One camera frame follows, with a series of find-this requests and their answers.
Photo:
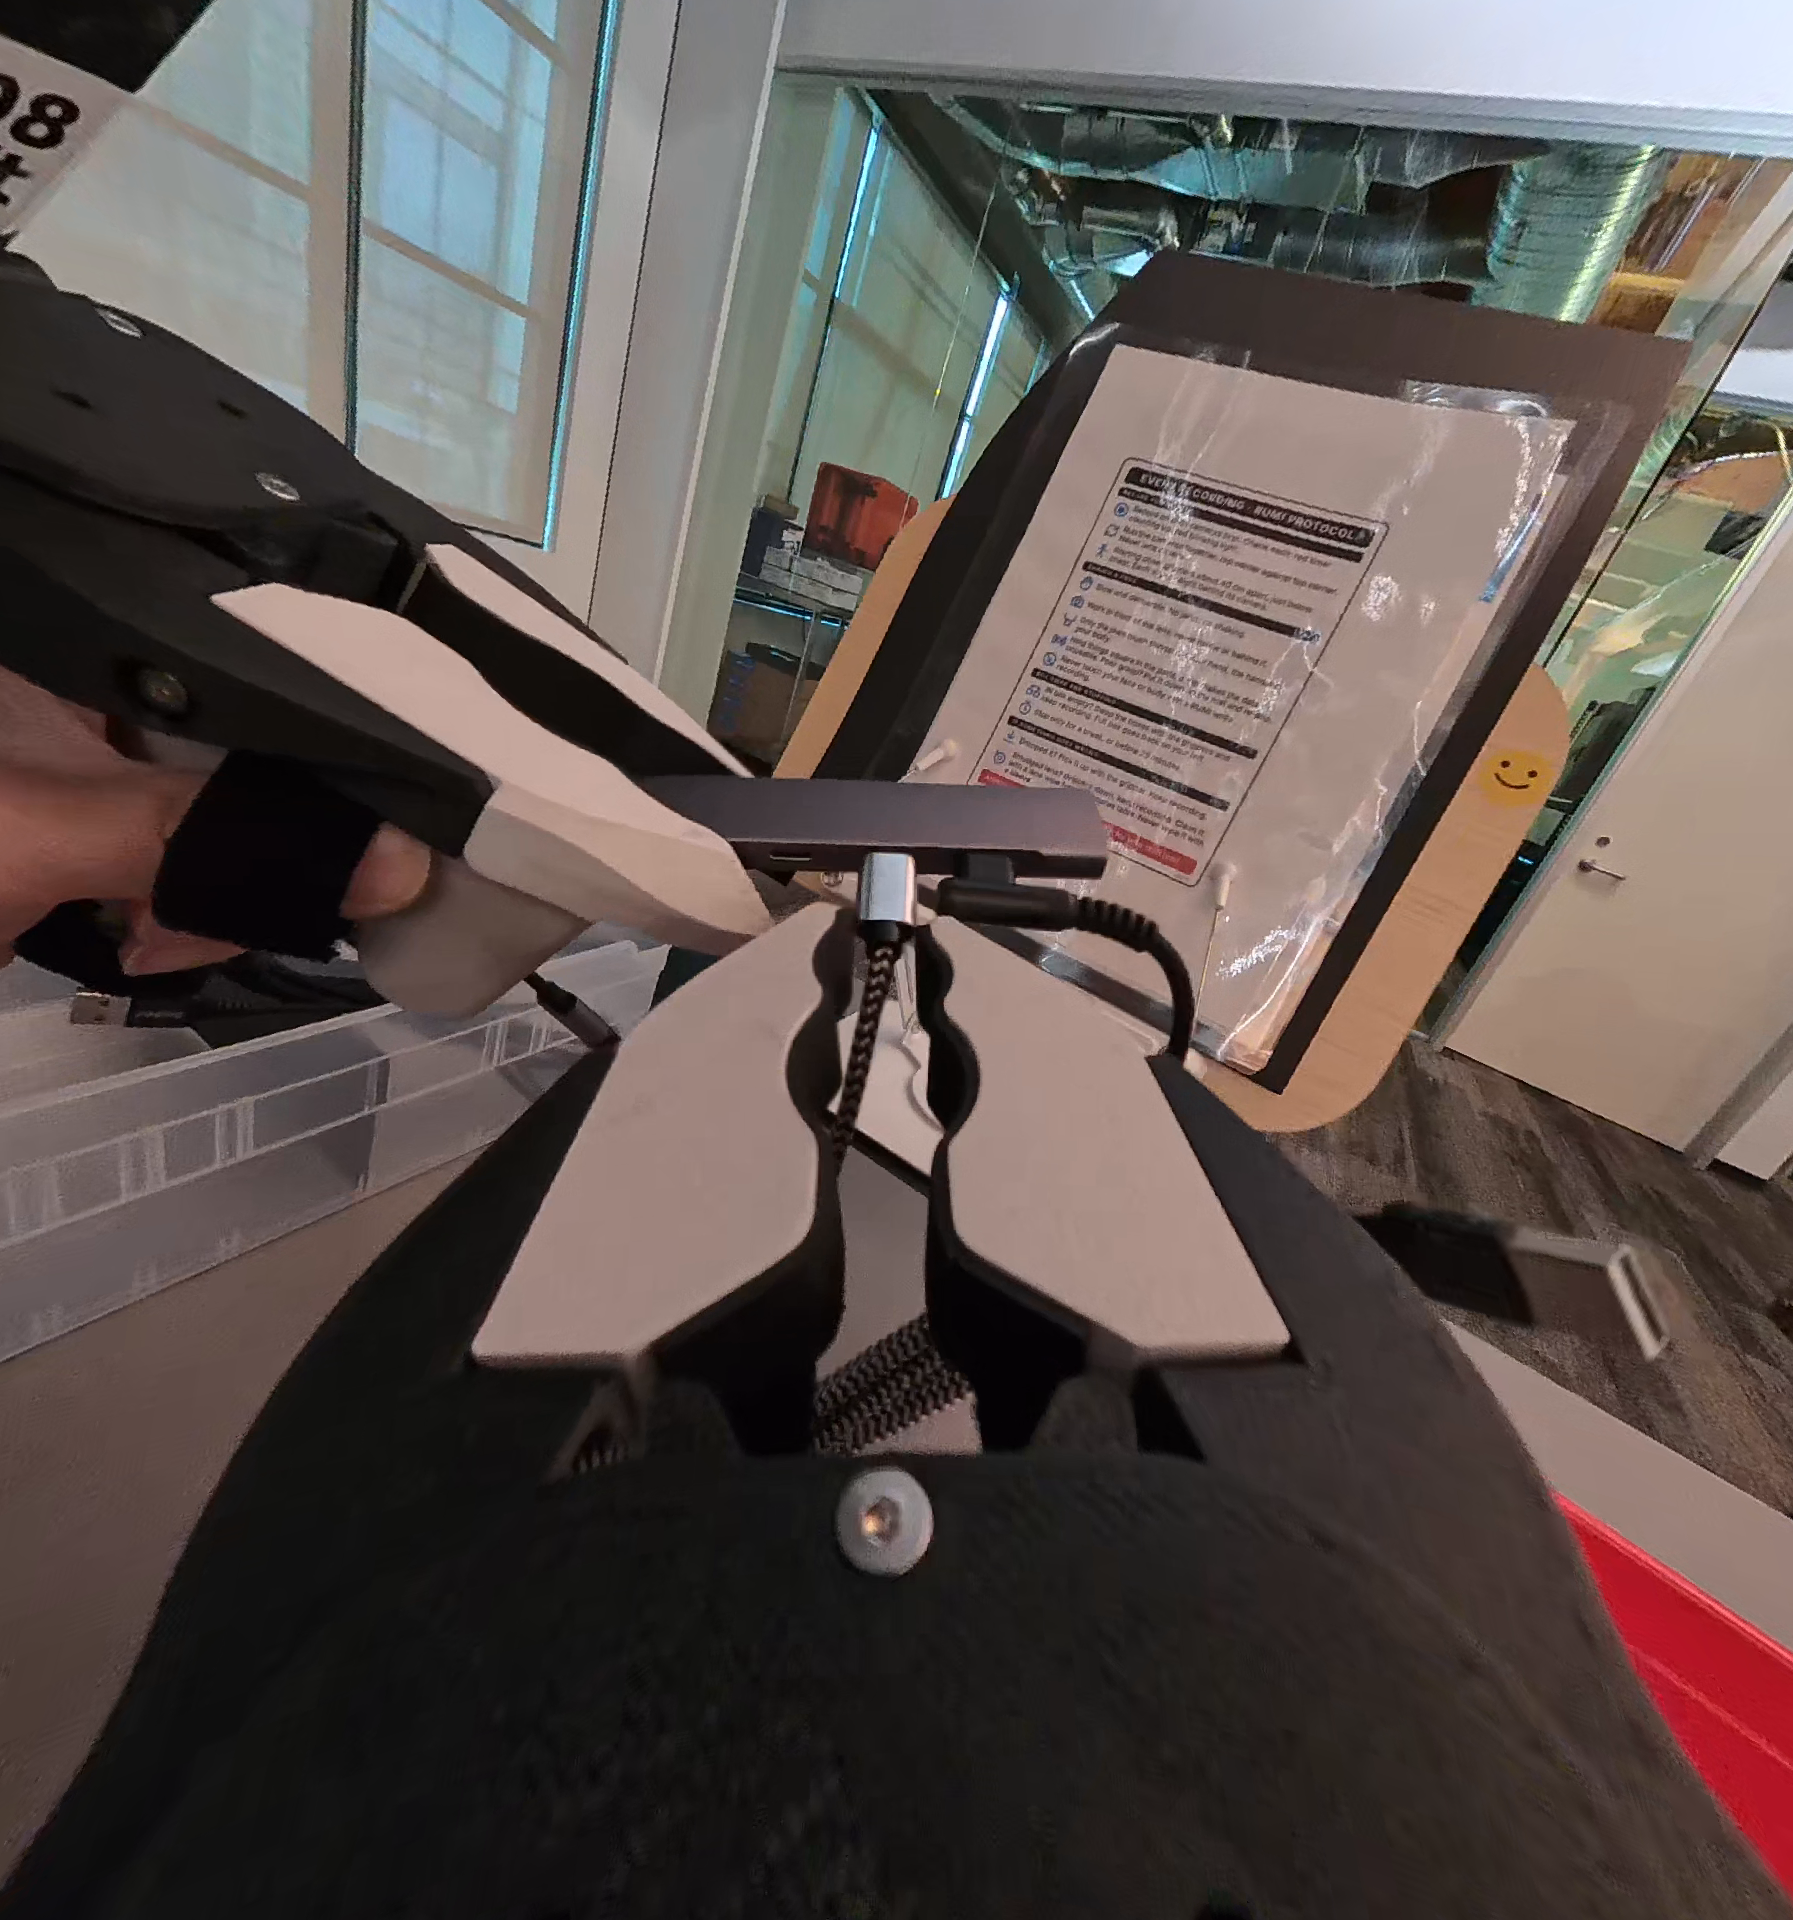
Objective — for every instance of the person's left hand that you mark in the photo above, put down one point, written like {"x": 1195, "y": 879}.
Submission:
{"x": 24, "y": 840}

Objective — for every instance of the white door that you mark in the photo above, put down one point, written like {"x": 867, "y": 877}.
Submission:
{"x": 1705, "y": 901}

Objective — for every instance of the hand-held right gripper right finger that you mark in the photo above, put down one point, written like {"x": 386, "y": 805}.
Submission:
{"x": 1106, "y": 1200}

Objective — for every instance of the large window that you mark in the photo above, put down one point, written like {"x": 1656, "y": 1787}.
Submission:
{"x": 447, "y": 225}

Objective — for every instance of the wooden stand board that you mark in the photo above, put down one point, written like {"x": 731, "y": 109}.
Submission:
{"x": 1435, "y": 929}

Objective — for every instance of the printed instruction sheet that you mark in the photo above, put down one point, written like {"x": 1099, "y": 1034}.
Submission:
{"x": 1106, "y": 434}

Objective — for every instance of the yellow smiley sticker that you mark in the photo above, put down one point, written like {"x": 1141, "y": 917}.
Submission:
{"x": 1515, "y": 777}

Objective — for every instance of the clear acrylic organizer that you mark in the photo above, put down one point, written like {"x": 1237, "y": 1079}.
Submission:
{"x": 161, "y": 1171}

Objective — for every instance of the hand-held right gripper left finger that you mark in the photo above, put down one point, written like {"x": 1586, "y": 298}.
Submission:
{"x": 657, "y": 1186}

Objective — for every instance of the grey usb hub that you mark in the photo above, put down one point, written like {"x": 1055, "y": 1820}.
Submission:
{"x": 910, "y": 817}

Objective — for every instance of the red plastic bin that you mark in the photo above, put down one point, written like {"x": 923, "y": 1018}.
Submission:
{"x": 1734, "y": 1725}

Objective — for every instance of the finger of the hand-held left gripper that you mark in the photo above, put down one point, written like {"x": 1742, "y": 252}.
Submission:
{"x": 565, "y": 660}
{"x": 580, "y": 840}

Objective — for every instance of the orange storage box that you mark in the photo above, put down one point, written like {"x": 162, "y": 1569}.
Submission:
{"x": 863, "y": 503}

